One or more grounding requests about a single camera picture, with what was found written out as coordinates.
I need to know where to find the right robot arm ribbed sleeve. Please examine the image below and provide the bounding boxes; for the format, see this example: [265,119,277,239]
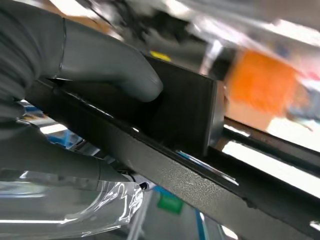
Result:
[0,0,66,123]

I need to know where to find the orange yellow cardboard box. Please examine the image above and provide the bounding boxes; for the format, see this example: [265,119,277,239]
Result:
[224,48,302,132]

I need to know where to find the green plastic crate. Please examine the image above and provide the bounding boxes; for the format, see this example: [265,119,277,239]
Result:
[156,193,185,216]

